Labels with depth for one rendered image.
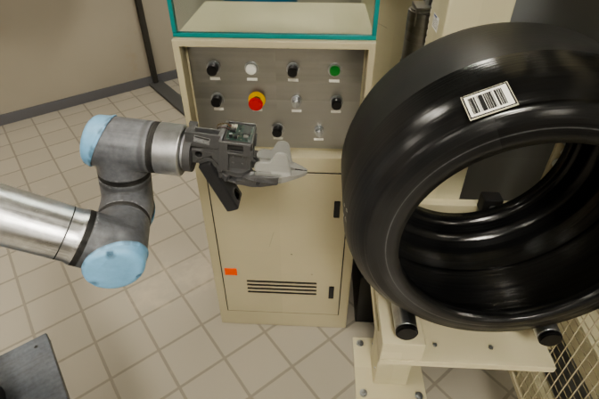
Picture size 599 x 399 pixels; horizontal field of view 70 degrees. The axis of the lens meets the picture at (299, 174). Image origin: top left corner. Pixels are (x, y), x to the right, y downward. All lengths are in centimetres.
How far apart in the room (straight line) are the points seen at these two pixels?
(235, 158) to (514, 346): 73
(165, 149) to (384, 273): 42
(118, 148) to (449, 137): 51
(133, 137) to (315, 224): 92
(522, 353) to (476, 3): 73
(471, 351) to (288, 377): 98
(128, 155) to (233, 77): 62
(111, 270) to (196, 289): 147
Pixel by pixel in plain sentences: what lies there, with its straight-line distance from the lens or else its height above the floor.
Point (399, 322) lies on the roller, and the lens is 92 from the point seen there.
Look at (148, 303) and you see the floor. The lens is 219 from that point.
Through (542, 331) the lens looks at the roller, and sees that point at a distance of 101.
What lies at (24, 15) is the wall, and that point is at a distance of 384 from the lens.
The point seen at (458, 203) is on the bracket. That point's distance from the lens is 117.
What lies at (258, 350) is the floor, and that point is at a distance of 195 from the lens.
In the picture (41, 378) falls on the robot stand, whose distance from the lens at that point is 137.
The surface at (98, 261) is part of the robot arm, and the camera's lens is 71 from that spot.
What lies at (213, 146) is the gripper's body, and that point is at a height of 127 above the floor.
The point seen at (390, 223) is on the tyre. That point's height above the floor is 120.
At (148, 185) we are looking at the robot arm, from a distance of 83.
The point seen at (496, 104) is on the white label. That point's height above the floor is 141.
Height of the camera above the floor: 166
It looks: 36 degrees down
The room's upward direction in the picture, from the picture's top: straight up
